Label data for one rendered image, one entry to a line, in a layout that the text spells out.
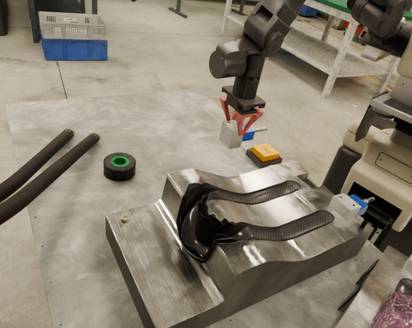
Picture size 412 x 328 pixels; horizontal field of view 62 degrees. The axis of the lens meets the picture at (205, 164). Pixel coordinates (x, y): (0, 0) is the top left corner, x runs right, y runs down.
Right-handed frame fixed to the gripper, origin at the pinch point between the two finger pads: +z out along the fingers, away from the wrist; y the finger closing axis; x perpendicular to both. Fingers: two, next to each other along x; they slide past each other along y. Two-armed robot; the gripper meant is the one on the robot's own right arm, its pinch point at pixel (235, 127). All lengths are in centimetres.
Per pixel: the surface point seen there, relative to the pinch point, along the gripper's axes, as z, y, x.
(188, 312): 8.4, 35.4, -30.4
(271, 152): 11.7, -0.6, 16.2
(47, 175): 4.5, -0.5, -44.8
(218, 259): 3.3, 31.7, -23.6
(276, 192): 7.0, 18.3, 1.2
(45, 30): 67, -294, -7
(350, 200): 3.5, 29.3, 12.2
